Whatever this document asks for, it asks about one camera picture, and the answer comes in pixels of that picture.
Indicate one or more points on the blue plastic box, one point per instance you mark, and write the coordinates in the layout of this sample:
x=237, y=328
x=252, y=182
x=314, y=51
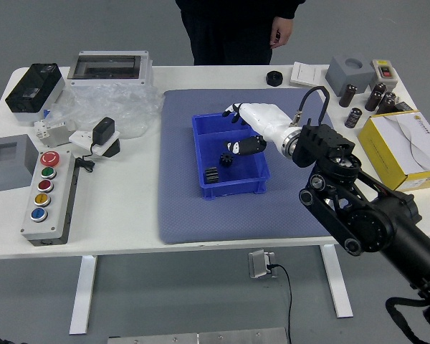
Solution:
x=247, y=172

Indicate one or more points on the clear-lid grey distribution box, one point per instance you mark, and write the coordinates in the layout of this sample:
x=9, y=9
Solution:
x=107, y=66

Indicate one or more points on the clear plastic bag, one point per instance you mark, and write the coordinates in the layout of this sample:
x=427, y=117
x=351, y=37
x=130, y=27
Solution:
x=122, y=104

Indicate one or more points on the dark brown capacitor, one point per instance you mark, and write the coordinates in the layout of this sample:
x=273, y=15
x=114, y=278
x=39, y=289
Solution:
x=373, y=100
x=348, y=94
x=387, y=101
x=378, y=89
x=353, y=117

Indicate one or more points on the black round knob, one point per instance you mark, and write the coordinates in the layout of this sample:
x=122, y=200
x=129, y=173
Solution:
x=274, y=78

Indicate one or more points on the black power adapter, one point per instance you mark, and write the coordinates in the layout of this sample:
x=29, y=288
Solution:
x=104, y=130

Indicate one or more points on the yellow white cardboard box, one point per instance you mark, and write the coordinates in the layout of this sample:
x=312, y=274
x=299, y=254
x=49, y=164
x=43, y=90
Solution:
x=397, y=150

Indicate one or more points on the silver floor socket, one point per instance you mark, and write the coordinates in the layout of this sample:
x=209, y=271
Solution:
x=258, y=264

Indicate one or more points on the white table leg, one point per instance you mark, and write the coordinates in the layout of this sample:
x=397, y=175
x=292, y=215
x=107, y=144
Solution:
x=338, y=290
x=83, y=294

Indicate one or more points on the person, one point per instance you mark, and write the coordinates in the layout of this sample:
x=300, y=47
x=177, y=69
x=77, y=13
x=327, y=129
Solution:
x=233, y=28

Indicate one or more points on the grey two-button switch box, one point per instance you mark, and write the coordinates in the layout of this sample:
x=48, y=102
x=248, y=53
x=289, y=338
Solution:
x=384, y=73

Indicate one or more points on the grey-blue mat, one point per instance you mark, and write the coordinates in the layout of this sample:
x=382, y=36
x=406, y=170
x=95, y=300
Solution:
x=186, y=222

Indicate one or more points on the white wall switch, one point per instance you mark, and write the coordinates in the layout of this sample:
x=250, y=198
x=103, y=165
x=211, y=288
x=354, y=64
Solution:
x=305, y=74

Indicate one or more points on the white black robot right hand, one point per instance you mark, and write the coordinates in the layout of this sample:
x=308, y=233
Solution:
x=265, y=118

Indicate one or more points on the big black gear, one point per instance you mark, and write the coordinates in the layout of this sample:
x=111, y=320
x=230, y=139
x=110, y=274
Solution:
x=211, y=175

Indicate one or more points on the white circuit breaker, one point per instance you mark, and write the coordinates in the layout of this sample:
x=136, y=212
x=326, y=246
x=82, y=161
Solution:
x=53, y=135

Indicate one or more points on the black-lid grey enclosure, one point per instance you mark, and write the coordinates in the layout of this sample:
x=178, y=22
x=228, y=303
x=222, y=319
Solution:
x=32, y=89

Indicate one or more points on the white socket plate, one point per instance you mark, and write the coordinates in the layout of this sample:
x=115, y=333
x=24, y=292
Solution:
x=79, y=138

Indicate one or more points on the small blue part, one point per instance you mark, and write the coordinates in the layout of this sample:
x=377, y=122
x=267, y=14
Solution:
x=46, y=114

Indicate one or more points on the grey cube with square recess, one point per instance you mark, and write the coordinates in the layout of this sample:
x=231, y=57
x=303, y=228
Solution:
x=7, y=175

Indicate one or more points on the grey block with round recess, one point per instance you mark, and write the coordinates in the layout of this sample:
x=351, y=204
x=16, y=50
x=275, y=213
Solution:
x=344, y=77

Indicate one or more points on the person's left hand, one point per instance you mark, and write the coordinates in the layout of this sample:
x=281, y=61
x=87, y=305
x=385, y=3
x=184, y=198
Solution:
x=281, y=33

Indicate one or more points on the small black flat part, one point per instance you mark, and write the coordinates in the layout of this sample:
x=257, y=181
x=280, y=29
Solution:
x=403, y=106

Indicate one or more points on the five-button grey control station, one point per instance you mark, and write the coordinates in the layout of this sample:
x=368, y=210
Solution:
x=53, y=215

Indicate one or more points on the grey metal plate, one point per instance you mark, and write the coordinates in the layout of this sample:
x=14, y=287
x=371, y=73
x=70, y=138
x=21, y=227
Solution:
x=200, y=337

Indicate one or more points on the small black gear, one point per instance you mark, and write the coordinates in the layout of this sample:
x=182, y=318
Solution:
x=226, y=160

